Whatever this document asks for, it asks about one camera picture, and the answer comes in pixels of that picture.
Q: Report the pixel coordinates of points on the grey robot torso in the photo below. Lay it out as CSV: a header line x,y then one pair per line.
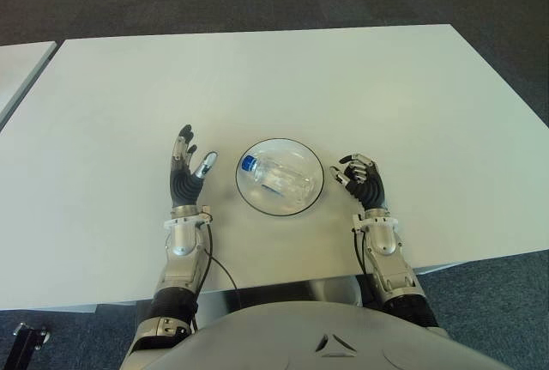
x,y
300,335

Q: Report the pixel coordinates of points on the black metal bracket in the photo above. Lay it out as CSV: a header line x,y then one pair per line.
x,y
28,342

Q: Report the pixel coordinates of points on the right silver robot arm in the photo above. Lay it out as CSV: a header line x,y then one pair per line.
x,y
381,241

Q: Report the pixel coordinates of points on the clear water bottle blue cap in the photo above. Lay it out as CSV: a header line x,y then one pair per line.
x,y
279,179

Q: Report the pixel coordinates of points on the white side table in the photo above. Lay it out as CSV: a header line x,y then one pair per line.
x,y
17,67

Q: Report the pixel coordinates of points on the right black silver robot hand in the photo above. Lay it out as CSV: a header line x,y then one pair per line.
x,y
369,189

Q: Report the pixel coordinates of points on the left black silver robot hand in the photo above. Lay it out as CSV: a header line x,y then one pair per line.
x,y
184,185

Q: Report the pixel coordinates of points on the grey robot lower body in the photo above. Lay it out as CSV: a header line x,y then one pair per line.
x,y
326,290

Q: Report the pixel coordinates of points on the white plate black rim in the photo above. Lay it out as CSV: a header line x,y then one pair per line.
x,y
274,147

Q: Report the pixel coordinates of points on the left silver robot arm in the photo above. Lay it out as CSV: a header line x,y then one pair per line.
x,y
182,237

